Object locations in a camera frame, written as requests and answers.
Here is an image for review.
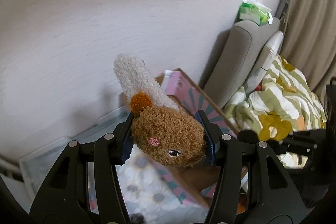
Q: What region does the black fuzzy sock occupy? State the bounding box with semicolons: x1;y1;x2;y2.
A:
238;130;259;145

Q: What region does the brown bear fuzzy sock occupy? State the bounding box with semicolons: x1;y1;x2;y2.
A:
114;53;205;166

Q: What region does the green striped floral blanket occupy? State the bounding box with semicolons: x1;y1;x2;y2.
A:
223;54;328;169

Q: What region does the floral blue table mat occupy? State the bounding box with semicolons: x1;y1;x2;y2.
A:
116;146;208;223

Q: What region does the pink patterned cardboard box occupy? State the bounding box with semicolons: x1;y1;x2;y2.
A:
153;68;238;209

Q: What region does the beige curtain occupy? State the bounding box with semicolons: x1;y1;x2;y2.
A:
279;0;336;98

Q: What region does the white pillow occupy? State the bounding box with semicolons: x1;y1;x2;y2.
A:
243;31;284;96

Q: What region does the grey upholstered headboard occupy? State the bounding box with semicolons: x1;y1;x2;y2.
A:
203;18;280;109

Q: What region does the green tissue pack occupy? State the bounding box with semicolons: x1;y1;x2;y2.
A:
238;0;273;26

